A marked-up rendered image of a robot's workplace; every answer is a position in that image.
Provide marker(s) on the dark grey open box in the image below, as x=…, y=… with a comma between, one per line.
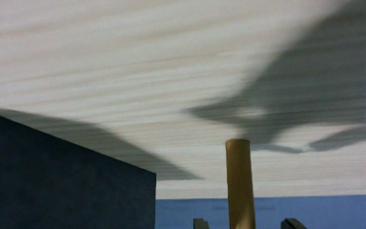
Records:
x=47, y=182

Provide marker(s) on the tan wooden peg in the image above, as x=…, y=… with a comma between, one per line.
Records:
x=240, y=184

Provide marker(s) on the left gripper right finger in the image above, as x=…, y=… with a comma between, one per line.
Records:
x=292, y=224

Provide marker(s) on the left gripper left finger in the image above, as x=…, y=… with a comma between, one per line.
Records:
x=200, y=224

